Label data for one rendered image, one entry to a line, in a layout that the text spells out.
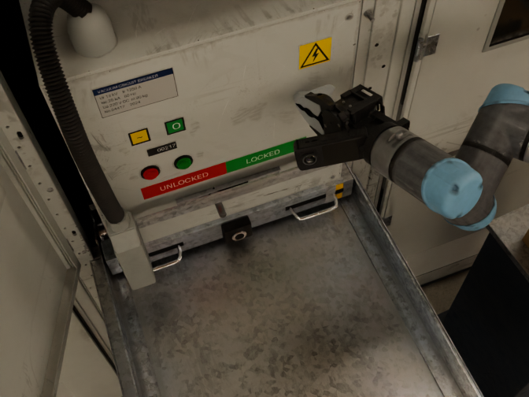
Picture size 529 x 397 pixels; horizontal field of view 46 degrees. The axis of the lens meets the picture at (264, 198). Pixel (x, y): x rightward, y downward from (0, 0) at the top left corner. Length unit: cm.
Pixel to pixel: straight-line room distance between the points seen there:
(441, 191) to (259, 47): 35
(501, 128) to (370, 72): 33
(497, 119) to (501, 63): 42
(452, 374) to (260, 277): 41
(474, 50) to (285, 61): 43
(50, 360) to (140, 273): 28
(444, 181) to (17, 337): 75
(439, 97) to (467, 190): 51
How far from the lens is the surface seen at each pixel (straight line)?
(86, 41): 92
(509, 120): 97
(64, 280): 138
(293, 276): 130
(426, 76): 127
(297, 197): 131
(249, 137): 111
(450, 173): 85
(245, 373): 122
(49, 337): 132
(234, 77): 100
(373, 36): 115
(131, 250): 108
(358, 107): 97
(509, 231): 155
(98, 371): 185
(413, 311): 129
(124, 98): 96
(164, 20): 98
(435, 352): 126
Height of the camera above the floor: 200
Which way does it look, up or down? 56 degrees down
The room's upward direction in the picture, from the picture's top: 3 degrees counter-clockwise
